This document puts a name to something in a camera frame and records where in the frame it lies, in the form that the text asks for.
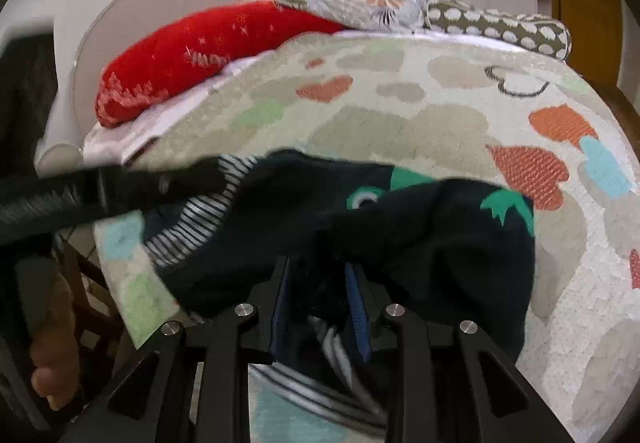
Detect navy striped pants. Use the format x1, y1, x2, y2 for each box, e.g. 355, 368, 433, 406
142, 150, 535, 435

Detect person's hand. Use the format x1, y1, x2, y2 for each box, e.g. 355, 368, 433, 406
30, 270, 80, 411

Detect pink bed sheet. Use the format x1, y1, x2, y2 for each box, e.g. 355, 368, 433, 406
82, 50, 272, 167

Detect red long pillow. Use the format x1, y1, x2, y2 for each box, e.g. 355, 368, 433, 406
94, 0, 345, 128

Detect round headboard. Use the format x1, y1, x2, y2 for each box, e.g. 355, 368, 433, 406
70, 0, 240, 137

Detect heart patterned quilt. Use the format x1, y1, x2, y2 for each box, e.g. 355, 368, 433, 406
84, 33, 639, 442

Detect olive dotted bolster pillow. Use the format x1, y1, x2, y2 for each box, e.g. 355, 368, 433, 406
424, 0, 573, 61

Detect floral grey pillow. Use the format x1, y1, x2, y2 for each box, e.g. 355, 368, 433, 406
277, 0, 430, 34

